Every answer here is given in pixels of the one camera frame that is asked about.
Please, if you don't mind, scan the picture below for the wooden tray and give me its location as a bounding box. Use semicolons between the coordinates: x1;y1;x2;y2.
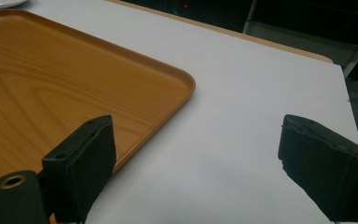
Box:
0;8;197;224

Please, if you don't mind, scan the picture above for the metal stand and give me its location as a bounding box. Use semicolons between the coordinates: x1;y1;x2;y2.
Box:
241;0;358;78

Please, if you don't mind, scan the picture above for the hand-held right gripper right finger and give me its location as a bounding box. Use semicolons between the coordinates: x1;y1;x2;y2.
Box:
277;114;358;223

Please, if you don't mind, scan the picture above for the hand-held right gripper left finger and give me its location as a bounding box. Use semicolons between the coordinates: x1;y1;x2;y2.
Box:
41;114;117;224

